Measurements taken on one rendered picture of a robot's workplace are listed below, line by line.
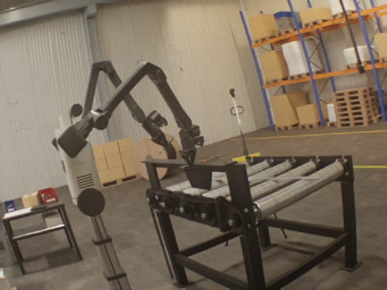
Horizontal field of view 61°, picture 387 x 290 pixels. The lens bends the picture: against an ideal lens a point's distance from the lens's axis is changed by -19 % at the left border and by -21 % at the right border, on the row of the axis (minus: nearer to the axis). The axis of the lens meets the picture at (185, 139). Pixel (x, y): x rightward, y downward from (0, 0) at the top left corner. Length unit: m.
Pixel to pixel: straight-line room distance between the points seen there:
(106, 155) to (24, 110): 3.81
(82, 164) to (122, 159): 8.00
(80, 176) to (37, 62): 10.81
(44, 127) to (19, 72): 2.08
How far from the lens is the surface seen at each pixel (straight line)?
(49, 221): 4.69
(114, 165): 9.96
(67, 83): 12.67
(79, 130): 1.86
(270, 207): 2.18
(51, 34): 13.00
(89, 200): 2.04
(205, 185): 2.44
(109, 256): 2.19
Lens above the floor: 1.50
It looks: 5 degrees down
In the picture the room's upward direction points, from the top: 13 degrees counter-clockwise
